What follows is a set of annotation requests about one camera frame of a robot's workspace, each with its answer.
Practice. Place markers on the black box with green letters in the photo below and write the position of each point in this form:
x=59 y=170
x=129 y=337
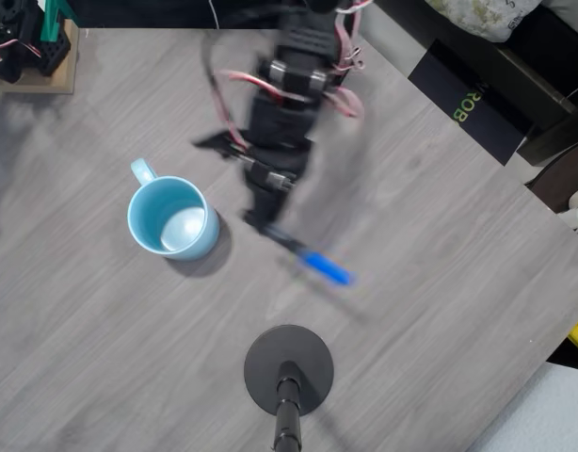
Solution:
x=477 y=103

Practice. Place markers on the pale grey fabric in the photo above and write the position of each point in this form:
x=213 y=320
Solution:
x=543 y=414

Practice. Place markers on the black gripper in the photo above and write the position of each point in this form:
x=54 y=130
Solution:
x=268 y=201

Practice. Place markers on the black round camera stand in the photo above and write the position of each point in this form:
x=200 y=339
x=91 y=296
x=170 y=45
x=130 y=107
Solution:
x=289 y=367

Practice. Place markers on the patterned white pillow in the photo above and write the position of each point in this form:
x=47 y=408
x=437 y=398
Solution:
x=486 y=19

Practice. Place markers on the dark brown round furniture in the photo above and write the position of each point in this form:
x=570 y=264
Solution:
x=557 y=183

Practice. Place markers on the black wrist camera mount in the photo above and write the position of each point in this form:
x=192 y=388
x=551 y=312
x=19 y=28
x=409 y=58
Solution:
x=218 y=142

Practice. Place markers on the light blue ceramic mug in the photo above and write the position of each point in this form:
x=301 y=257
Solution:
x=176 y=216

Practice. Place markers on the wooden base board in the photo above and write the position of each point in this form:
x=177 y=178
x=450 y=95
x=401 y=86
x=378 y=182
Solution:
x=63 y=80

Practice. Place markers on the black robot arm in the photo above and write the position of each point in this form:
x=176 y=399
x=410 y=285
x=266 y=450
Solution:
x=293 y=70

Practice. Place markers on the blue capped black marker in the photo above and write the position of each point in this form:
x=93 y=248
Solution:
x=322 y=266

